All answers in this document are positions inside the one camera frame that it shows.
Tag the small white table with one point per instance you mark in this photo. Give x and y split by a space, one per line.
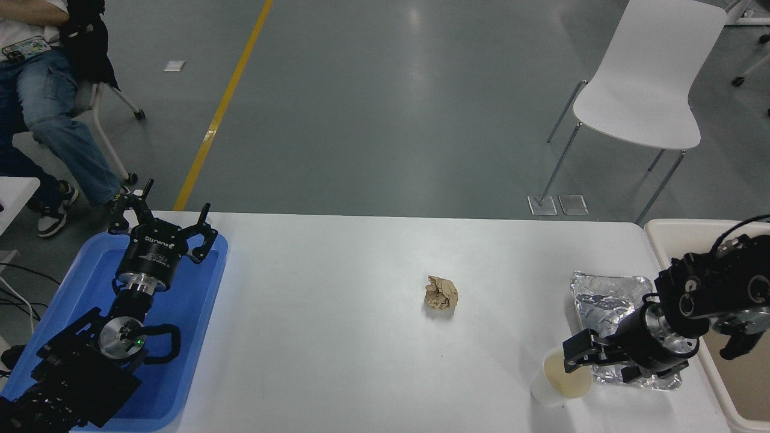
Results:
15 195

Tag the black jacket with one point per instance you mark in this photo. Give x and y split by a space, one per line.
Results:
90 48

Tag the crumpled tan paper ball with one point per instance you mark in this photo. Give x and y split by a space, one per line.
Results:
441 293

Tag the large pale bin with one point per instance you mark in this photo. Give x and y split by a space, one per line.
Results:
740 385

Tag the blue plastic tray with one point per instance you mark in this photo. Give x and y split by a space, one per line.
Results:
192 313

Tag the white plastic chair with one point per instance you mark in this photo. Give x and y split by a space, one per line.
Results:
649 78

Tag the person's forearm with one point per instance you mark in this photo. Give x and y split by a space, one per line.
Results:
30 12

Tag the white furniture base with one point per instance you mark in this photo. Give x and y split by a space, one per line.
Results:
746 15

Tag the seated person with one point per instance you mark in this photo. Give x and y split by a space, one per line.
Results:
54 120

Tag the patterned phone case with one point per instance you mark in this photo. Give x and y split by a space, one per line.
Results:
25 49

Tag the white paper cup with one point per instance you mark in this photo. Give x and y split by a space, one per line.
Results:
544 388

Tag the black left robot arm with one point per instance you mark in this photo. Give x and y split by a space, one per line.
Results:
78 373

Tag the rolling chair leg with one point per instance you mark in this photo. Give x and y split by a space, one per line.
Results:
749 71

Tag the white paper scrap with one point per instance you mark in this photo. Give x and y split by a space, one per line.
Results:
174 66

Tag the metal floor plate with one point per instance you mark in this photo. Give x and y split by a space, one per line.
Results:
542 205
573 205

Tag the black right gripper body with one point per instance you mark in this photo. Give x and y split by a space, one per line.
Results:
643 343

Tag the crumpled foil tray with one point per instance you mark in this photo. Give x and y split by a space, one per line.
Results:
595 300

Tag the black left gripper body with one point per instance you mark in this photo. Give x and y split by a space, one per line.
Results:
150 255

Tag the white rolling chair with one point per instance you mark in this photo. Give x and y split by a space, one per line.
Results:
84 99

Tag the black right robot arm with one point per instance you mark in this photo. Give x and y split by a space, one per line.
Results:
722 282

